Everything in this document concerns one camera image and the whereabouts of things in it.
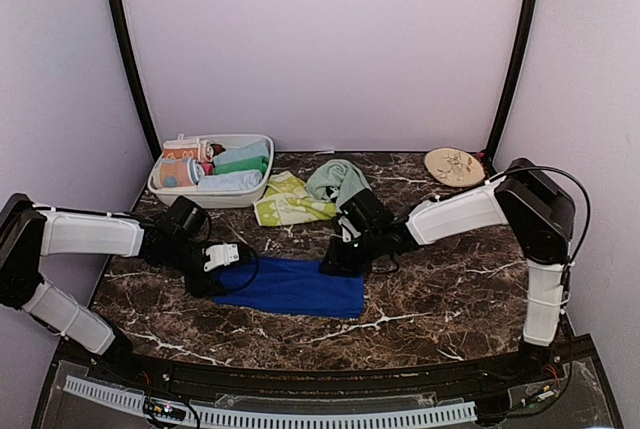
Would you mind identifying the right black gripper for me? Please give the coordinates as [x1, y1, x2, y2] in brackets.
[319, 228, 384, 278]

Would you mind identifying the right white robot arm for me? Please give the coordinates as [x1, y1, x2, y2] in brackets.
[320, 158, 577, 383]

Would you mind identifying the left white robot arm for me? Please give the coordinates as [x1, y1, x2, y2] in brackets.
[1, 193, 239, 385]

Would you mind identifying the sage green towel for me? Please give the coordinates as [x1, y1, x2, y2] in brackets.
[306, 159, 371, 212]

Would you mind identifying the yellow-green patterned towel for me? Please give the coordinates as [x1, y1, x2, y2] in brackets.
[253, 171, 336, 227]

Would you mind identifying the pale blue rolled towel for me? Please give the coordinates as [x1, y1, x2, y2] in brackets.
[197, 170, 263, 192]

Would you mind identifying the orange blue rolled towel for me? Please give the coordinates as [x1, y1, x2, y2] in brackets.
[154, 157, 205, 188]

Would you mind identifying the white plastic basket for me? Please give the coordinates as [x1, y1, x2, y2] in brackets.
[147, 134, 274, 209]

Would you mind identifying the pink red rolled towel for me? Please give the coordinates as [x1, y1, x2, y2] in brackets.
[200, 143, 226, 175]

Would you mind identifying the green rolled towel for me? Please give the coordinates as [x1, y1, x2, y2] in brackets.
[213, 156, 269, 175]

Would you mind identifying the cream bird-pattern plate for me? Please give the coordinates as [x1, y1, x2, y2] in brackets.
[424, 147, 486, 188]

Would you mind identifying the orange patterned rolled towel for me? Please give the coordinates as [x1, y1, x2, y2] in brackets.
[162, 134, 212, 161]

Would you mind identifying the light blue rolled towel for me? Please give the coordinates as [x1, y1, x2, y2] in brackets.
[213, 139, 270, 166]

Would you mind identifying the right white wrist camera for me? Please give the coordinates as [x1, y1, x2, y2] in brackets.
[338, 217, 360, 242]

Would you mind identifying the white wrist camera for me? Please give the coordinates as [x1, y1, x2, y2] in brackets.
[338, 217, 360, 242]
[203, 243, 240, 272]

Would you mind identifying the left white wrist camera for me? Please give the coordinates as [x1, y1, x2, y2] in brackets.
[203, 243, 240, 272]

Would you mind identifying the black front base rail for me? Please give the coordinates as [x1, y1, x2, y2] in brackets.
[49, 336, 596, 400]

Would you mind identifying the white slotted cable duct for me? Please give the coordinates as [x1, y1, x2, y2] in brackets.
[62, 376, 477, 428]

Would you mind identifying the left black frame post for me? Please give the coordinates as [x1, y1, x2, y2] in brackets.
[108, 0, 162, 160]

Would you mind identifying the black frame post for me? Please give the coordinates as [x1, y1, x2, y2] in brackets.
[108, 0, 162, 160]
[483, 0, 537, 166]

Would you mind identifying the right black frame post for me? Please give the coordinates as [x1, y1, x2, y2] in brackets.
[483, 0, 537, 166]

